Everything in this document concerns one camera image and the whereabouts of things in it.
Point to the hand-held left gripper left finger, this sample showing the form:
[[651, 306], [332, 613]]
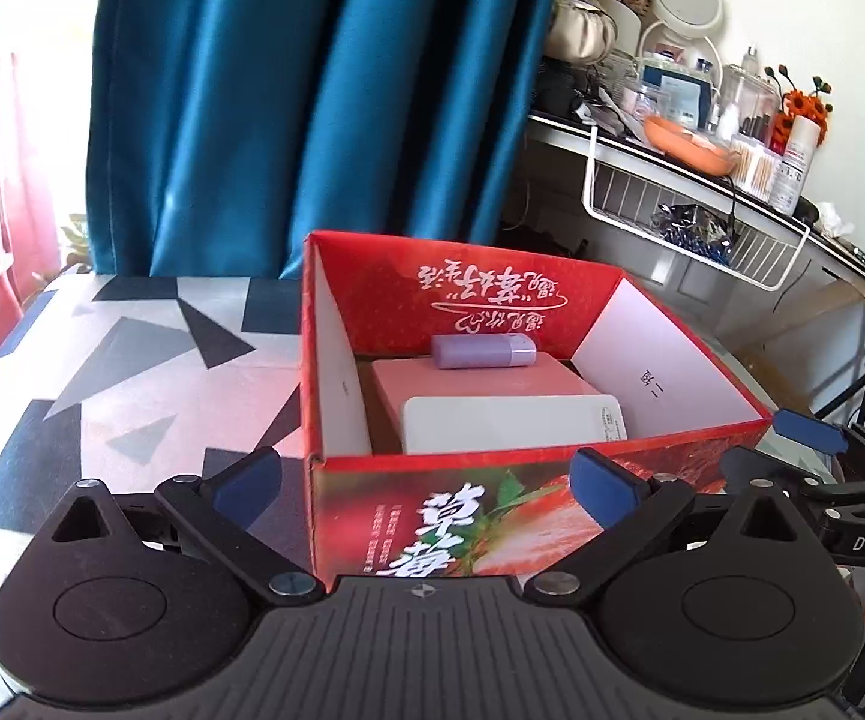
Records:
[[249, 484]]

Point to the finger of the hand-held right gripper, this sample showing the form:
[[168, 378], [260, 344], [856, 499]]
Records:
[[747, 465], [807, 429]]

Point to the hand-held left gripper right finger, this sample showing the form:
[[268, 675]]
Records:
[[597, 491]]

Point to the white power bank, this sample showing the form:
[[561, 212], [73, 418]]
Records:
[[507, 424]]

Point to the pink box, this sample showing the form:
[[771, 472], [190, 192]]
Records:
[[477, 382]]

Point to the purple container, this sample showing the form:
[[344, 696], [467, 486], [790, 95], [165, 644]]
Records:
[[477, 352]]

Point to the red strawberry print cardboard box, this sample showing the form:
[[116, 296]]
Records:
[[477, 292]]

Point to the geometric patterned tablecloth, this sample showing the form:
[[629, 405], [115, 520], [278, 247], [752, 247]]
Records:
[[140, 390]]

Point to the crumpled white tissue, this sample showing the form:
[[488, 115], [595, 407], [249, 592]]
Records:
[[837, 221]]

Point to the dark blue packets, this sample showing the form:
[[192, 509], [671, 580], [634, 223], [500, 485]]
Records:
[[691, 232]]

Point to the white spray bottle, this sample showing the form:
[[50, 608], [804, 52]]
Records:
[[792, 165]]

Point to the cotton swab box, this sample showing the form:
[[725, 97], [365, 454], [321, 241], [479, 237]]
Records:
[[753, 169]]

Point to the orange bowl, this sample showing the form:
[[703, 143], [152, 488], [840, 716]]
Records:
[[684, 142]]

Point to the orange flower bouquet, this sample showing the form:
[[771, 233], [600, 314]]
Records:
[[804, 101]]

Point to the clear acrylic organizer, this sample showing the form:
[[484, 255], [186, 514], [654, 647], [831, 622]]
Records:
[[747, 97]]

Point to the blue box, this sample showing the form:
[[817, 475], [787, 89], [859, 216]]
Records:
[[676, 94]]

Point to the black vanity desk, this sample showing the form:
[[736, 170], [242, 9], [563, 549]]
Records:
[[552, 131]]

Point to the clear round jar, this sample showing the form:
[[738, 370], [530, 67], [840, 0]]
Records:
[[646, 101]]

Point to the clear perfume bottle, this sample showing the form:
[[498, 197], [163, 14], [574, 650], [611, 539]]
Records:
[[750, 58]]

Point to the dark blue curtain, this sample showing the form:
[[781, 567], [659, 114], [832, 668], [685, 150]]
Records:
[[290, 90]]

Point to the white makeup brush holder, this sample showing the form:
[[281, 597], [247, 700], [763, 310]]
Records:
[[620, 22]]

